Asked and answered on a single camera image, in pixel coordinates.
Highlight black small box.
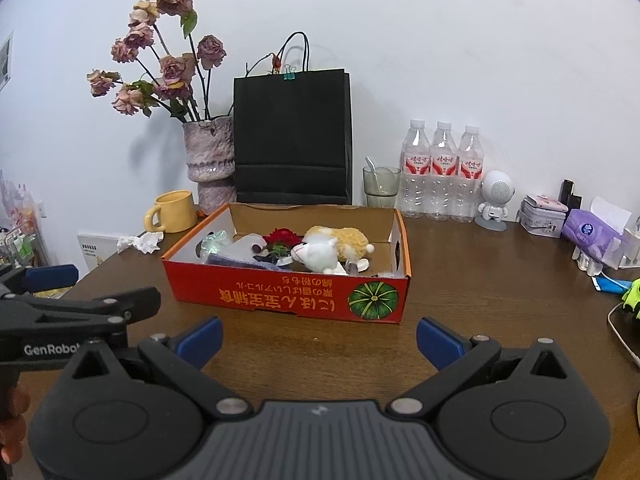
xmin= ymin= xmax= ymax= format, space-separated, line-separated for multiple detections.
xmin=560 ymin=178 xmax=584 ymax=210

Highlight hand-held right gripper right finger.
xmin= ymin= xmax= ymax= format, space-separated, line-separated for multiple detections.
xmin=389 ymin=316 xmax=583 ymax=420

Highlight white desk rack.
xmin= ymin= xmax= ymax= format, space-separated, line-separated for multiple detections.
xmin=604 ymin=229 xmax=640 ymax=269

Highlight cluttered organizer with small goods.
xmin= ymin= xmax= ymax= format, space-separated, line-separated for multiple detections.
xmin=0 ymin=170 xmax=51 ymax=272

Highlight dried pink roses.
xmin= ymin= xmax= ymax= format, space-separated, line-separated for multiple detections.
xmin=87 ymin=0 xmax=229 ymax=124

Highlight white booklet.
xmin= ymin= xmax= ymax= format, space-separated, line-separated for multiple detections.
xmin=77 ymin=232 xmax=122 ymax=274

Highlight small white bottles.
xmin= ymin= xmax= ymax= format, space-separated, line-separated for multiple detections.
xmin=572 ymin=247 xmax=602 ymax=277

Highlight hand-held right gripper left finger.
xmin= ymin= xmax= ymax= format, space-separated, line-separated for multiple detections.
xmin=59 ymin=316 xmax=253 ymax=420

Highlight pink mottled vase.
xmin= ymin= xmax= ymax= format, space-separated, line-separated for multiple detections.
xmin=182 ymin=115 xmax=237 ymax=216

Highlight blue flat packet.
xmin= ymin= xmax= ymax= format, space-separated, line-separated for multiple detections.
xmin=592 ymin=274 xmax=629 ymax=295

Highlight person's left hand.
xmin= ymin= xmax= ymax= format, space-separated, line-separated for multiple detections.
xmin=0 ymin=389 xmax=32 ymax=467

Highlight white cable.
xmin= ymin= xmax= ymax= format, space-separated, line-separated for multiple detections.
xmin=607 ymin=304 xmax=640 ymax=367

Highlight glass cup with spoon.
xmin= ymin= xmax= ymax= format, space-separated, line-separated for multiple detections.
xmin=362 ymin=156 xmax=402 ymax=210

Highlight green toy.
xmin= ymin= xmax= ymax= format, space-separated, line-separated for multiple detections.
xmin=621 ymin=278 xmax=640 ymax=319

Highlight purple tissue pack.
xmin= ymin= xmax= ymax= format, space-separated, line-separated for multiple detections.
xmin=562 ymin=197 xmax=632 ymax=261

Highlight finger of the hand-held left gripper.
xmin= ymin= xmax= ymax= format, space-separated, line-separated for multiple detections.
xmin=0 ymin=287 xmax=162 ymax=332
xmin=0 ymin=264 xmax=80 ymax=302

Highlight clear green plastic bag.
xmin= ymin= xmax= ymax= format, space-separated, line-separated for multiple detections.
xmin=201 ymin=231 xmax=237 ymax=257

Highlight paper sheet on wall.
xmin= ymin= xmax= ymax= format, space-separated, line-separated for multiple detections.
xmin=0 ymin=32 xmax=14 ymax=92

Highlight yellow mug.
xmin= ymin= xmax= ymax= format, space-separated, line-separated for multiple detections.
xmin=144 ymin=189 xmax=199 ymax=234

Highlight yellow and white plush toy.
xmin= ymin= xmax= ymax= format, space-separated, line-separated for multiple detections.
xmin=290 ymin=225 xmax=375 ymax=274

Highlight black paper bag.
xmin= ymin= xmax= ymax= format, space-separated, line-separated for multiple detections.
xmin=233 ymin=32 xmax=353 ymax=206

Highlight purple cloth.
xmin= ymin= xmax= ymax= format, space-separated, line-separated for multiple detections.
xmin=206 ymin=253 xmax=282 ymax=272

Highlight printed tin box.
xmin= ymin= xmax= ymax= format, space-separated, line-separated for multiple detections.
xmin=518 ymin=193 xmax=570 ymax=238

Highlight white robot figure speaker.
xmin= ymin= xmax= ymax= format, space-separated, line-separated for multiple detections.
xmin=474 ymin=169 xmax=516 ymax=231

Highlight red cardboard box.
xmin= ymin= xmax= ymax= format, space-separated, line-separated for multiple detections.
xmin=160 ymin=202 xmax=414 ymax=326

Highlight red fabric rose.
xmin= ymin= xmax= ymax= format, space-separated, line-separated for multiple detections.
xmin=262 ymin=228 xmax=302 ymax=252

